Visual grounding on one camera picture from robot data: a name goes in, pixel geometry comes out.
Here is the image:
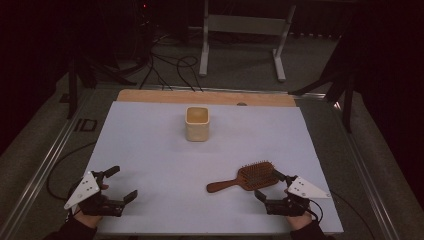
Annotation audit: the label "brown wooden hairbrush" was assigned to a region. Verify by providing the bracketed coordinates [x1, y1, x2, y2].
[205, 160, 280, 194]

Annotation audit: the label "metal floor rail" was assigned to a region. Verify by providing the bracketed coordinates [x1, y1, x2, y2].
[0, 88, 96, 240]
[333, 99, 401, 240]

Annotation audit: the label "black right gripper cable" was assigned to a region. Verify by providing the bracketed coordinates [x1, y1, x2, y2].
[308, 191, 376, 240]

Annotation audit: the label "beige square cup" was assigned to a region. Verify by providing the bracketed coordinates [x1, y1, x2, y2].
[184, 105, 211, 143]

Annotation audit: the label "person's left hand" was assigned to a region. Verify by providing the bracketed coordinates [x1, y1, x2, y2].
[73, 209, 104, 229]

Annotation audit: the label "person's right hand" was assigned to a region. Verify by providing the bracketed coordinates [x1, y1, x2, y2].
[285, 212, 314, 231]

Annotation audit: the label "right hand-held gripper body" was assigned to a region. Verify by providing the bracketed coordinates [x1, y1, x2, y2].
[264, 175, 332, 218]

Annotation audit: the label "white metal stand frame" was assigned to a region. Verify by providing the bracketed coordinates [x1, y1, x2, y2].
[198, 0, 297, 83]

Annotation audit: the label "black floor cables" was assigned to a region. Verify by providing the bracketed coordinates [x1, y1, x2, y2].
[139, 54, 204, 93]

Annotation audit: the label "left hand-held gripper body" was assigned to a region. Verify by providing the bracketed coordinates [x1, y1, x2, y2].
[63, 170, 126, 218]

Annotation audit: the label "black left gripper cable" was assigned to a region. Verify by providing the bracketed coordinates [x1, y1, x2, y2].
[46, 141, 98, 203]

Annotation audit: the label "black metal stand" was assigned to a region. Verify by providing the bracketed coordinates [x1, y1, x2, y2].
[288, 33, 356, 134]
[66, 56, 138, 120]

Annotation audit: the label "white table mat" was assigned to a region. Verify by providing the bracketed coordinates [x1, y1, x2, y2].
[61, 100, 344, 236]

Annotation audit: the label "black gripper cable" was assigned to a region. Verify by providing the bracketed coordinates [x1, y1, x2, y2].
[308, 191, 376, 240]
[46, 141, 98, 203]

